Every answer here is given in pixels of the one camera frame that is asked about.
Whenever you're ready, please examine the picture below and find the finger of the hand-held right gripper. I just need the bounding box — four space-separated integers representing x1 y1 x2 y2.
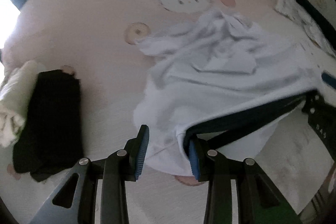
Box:
321 70 336 90
301 90 336 115

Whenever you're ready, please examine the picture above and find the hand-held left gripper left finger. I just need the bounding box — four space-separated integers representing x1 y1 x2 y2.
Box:
29 124 150 224

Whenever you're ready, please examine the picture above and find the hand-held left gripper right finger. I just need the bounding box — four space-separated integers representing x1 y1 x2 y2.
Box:
188 139 302 224

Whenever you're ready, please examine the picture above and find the white shirt with dark trim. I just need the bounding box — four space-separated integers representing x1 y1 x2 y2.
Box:
133 7 324 177

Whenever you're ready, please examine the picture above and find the long black garment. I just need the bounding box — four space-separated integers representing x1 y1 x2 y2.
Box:
293 0 336 56

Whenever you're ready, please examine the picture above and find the white patterned garment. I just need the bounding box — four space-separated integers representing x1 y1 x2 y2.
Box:
274 0 336 54

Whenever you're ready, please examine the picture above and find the folded black garment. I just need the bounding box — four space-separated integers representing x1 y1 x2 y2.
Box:
13 69 84 182

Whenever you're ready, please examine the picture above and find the pink white cat-print blanket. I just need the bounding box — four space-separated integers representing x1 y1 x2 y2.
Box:
0 0 336 224

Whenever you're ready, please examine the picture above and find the cream folded cloth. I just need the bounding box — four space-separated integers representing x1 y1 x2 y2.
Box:
0 60 46 148

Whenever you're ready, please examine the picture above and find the window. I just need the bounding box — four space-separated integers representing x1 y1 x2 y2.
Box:
0 0 21 43

